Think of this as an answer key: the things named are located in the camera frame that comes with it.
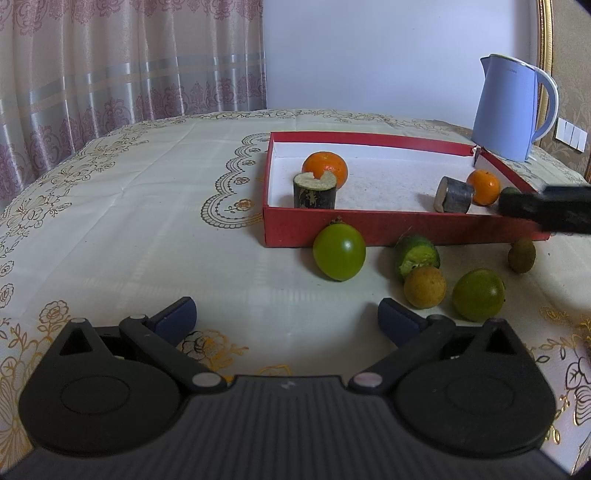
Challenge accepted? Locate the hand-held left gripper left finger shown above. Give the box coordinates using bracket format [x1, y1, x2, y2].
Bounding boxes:
[54, 296, 227, 394]

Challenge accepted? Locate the gold wall trim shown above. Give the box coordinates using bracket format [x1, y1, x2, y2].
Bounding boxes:
[537, 0, 556, 137]

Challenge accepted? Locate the large orange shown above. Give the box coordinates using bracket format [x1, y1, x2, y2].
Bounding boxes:
[302, 151, 348, 190]

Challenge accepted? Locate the cream floral tablecloth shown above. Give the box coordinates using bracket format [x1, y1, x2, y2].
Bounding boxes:
[0, 108, 591, 480]

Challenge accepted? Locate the red shallow cardboard box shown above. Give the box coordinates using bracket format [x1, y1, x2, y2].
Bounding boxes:
[262, 131, 552, 249]

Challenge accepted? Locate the pink patterned curtain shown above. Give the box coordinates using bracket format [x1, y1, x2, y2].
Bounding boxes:
[0, 0, 269, 199]

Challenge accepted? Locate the small green round fruit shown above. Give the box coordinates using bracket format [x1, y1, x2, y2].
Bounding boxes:
[451, 269, 506, 322]

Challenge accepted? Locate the small orange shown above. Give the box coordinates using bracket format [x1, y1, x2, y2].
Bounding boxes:
[466, 169, 501, 206]

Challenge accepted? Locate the pale sugarcane piece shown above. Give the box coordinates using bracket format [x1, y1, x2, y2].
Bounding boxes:
[293, 171, 339, 209]

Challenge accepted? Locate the large green round fruit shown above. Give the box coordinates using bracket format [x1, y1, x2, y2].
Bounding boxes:
[312, 219, 367, 282]

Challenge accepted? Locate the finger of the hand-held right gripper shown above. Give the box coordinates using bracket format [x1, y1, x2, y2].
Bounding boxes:
[540, 185, 591, 198]
[499, 191, 591, 236]

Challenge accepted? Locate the light blue electric kettle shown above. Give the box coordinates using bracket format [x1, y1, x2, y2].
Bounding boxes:
[471, 54, 559, 163]

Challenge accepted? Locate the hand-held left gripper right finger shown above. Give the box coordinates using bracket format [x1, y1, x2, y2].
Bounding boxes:
[348, 298, 525, 394]

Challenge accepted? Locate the white wall switch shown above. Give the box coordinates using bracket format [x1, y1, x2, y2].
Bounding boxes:
[554, 117, 588, 152]

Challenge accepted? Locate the brown longan with stem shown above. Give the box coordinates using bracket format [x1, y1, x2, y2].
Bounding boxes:
[508, 237, 537, 274]

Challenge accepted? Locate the dark sugarcane piece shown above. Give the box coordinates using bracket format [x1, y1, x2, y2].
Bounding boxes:
[434, 176, 475, 215]

